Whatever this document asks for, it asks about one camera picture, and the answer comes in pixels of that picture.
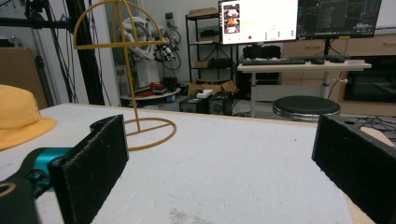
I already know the black round stool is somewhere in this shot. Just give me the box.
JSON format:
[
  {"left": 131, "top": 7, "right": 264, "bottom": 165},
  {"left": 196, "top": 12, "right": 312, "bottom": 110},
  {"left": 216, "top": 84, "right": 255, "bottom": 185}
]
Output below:
[{"left": 272, "top": 94, "right": 342, "bottom": 122}]

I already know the white power strip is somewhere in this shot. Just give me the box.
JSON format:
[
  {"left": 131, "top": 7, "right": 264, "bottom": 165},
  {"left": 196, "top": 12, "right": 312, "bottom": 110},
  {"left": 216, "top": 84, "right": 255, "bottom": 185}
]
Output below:
[{"left": 195, "top": 89, "right": 215, "bottom": 100}]

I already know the brown cardboard panel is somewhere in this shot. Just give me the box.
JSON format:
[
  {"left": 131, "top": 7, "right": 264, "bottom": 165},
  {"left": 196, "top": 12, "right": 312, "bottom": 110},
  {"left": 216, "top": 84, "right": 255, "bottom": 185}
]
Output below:
[{"left": 0, "top": 46, "right": 49, "bottom": 110}]

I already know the black metal frame stand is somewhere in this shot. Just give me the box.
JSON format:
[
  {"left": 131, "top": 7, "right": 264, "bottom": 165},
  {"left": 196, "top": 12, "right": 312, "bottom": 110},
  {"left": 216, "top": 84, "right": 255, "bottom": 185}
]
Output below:
[{"left": 0, "top": 0, "right": 106, "bottom": 106}]

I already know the light wooden desk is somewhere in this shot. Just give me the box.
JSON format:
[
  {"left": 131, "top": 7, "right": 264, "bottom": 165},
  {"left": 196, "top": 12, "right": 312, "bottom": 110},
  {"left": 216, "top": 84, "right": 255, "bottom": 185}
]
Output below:
[{"left": 236, "top": 60, "right": 373, "bottom": 119}]

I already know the monitor with white screen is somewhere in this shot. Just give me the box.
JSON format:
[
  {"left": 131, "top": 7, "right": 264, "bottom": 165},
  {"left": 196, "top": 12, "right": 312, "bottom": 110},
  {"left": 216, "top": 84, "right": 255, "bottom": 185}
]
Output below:
[{"left": 219, "top": 0, "right": 300, "bottom": 46}]

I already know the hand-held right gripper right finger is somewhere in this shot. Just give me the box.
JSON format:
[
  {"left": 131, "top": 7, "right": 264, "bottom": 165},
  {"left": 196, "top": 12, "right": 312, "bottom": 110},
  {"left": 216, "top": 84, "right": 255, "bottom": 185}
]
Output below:
[{"left": 311, "top": 113, "right": 396, "bottom": 224}]

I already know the yellow bucket hat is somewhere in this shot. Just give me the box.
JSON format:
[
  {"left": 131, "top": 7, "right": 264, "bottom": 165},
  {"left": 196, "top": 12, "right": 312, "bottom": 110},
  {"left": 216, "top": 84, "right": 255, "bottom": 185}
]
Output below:
[{"left": 0, "top": 83, "right": 58, "bottom": 152}]

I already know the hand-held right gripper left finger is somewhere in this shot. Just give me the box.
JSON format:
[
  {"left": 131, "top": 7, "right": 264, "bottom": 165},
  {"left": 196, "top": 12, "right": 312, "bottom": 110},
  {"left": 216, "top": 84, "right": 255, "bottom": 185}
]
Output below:
[{"left": 48, "top": 114, "right": 130, "bottom": 224}]

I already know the black computer case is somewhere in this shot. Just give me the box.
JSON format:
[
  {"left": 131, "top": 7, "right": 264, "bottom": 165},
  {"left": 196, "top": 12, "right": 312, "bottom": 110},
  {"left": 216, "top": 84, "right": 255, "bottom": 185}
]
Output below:
[{"left": 178, "top": 91, "right": 233, "bottom": 117}]

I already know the open cardboard box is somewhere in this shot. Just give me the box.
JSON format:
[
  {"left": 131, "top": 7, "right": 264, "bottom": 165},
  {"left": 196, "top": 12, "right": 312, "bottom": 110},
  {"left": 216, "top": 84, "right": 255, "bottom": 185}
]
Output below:
[{"left": 187, "top": 79, "right": 238, "bottom": 97}]

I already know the round white platform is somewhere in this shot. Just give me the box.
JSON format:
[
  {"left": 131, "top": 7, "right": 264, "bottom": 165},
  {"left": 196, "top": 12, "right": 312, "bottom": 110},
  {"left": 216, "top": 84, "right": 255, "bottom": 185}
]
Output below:
[{"left": 120, "top": 87, "right": 182, "bottom": 109}]

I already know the gold wire hat stand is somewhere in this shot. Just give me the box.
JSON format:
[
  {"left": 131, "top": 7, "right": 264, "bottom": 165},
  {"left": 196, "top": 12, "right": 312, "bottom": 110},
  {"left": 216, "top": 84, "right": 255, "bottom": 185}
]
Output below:
[{"left": 73, "top": 0, "right": 177, "bottom": 152}]

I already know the monitor with dark screen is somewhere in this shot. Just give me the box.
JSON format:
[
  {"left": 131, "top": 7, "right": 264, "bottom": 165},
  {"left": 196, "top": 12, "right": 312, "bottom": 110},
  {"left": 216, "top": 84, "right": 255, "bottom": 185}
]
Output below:
[{"left": 296, "top": 0, "right": 383, "bottom": 41}]

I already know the light wooden cabinet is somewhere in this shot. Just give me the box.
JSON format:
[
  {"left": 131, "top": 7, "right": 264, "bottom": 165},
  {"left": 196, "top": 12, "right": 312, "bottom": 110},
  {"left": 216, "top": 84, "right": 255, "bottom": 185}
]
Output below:
[{"left": 282, "top": 29, "right": 396, "bottom": 119}]

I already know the black metal shelf rack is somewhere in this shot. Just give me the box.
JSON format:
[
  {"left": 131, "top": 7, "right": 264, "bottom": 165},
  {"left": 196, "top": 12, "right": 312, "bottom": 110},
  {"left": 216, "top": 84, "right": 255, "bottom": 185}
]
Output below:
[{"left": 185, "top": 11, "right": 241, "bottom": 94}]

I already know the black keyboard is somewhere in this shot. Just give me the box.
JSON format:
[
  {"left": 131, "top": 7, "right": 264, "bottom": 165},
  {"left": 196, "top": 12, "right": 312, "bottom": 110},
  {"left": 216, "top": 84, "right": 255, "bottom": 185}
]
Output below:
[
  {"left": 288, "top": 54, "right": 350, "bottom": 63},
  {"left": 241, "top": 58, "right": 307, "bottom": 66}
]

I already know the white robot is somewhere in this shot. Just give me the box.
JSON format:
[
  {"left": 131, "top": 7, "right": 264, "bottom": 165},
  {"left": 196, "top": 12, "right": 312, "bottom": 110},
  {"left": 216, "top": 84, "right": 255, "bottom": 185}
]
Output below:
[{"left": 119, "top": 16, "right": 182, "bottom": 91}]

